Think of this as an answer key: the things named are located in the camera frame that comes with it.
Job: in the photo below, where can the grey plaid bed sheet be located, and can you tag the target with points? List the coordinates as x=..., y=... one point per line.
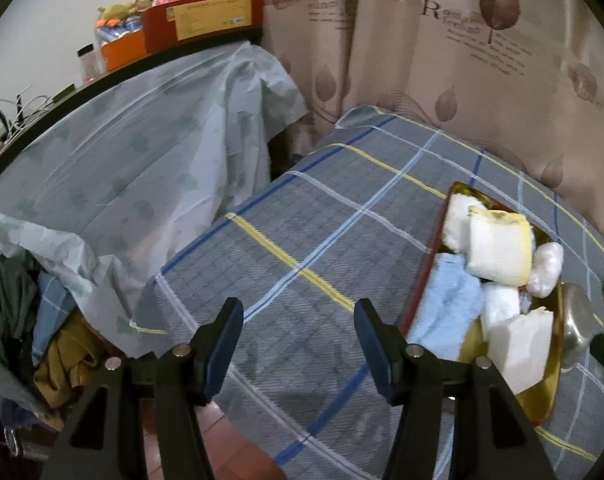
x=355, y=219

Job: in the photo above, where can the white foam sponge block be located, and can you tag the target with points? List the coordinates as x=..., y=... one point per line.
x=519, y=348

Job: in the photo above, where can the steel bowl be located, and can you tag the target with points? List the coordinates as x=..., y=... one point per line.
x=580, y=325

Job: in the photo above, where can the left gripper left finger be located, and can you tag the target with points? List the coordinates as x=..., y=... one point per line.
x=214, y=344

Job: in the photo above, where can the red box with yellow label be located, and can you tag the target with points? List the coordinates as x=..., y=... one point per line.
x=170, y=24

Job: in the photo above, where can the white plastic bag ball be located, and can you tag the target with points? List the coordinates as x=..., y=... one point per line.
x=546, y=269

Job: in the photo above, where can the beige leaf print curtain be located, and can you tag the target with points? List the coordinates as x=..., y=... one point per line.
x=523, y=79

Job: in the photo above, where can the light blue fluffy towel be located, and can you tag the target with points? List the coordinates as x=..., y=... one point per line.
x=451, y=301

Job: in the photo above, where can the red gold tin box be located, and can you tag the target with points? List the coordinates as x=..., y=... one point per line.
x=537, y=401

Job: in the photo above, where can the white towel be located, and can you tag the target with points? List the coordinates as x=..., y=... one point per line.
x=456, y=228

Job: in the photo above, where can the pile of clothes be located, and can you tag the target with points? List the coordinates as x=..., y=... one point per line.
x=49, y=353

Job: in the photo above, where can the dark lidded jar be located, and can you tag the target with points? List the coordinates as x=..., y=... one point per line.
x=89, y=63

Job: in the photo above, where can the yellow edged white cloth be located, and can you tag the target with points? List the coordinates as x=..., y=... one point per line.
x=500, y=247

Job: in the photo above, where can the orange box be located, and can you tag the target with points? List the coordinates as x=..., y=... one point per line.
x=124, y=51

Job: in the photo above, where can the translucent green patterned cover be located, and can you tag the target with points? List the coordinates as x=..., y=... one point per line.
x=111, y=193

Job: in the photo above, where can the yellow plush toy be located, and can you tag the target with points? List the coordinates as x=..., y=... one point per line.
x=118, y=12

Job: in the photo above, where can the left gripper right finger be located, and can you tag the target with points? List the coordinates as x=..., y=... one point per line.
x=384, y=350

